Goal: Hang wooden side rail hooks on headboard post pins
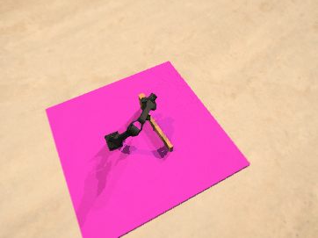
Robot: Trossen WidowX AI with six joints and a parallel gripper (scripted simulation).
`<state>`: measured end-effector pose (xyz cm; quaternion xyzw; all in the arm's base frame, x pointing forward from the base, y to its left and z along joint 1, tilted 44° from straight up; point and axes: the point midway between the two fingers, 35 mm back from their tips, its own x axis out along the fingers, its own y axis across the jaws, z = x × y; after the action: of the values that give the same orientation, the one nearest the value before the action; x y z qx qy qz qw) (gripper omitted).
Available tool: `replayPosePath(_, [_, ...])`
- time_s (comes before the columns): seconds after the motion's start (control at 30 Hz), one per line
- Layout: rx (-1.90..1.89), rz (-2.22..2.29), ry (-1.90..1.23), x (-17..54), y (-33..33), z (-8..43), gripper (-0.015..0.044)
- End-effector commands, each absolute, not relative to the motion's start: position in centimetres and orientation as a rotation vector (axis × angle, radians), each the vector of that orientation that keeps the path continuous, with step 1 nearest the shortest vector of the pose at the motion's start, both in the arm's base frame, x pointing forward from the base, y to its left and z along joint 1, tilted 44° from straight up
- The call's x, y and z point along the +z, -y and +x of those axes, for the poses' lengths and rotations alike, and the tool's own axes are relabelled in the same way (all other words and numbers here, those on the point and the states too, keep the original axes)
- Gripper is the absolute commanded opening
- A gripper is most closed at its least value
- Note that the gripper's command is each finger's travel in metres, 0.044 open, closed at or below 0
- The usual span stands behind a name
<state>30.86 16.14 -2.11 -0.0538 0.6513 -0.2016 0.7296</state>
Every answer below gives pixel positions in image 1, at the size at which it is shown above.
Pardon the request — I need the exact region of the orange wooden bar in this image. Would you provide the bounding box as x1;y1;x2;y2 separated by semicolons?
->
148;114;173;152

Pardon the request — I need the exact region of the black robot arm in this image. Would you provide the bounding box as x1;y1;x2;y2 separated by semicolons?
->
109;93;157;148

